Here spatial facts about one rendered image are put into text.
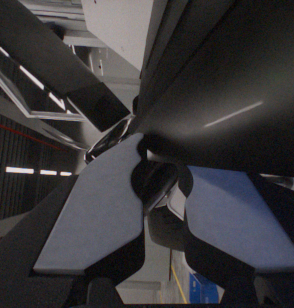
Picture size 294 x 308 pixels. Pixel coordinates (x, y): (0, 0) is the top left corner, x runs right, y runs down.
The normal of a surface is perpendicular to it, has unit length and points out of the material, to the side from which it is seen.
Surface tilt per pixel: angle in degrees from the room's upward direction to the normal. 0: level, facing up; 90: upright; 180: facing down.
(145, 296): 90
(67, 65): 126
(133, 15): 50
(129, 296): 90
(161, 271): 90
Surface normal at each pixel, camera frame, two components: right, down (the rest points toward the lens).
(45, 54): 0.68, -0.59
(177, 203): -0.57, 0.01
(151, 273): 0.04, -0.11
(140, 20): -0.68, 0.67
